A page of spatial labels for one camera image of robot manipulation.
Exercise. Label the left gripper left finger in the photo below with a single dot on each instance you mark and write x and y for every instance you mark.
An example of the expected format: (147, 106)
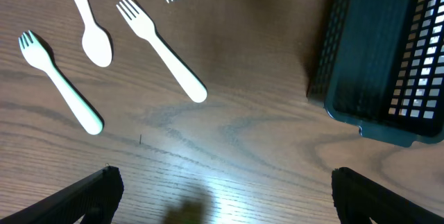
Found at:
(93, 199)

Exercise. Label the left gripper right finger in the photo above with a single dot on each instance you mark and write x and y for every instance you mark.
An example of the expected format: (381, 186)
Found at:
(360, 200)

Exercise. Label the black plastic basket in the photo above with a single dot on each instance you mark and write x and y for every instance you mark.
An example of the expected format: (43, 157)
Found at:
(381, 69)

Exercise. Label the white spoon left side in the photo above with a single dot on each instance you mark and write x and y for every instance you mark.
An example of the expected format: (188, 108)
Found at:
(95, 41)

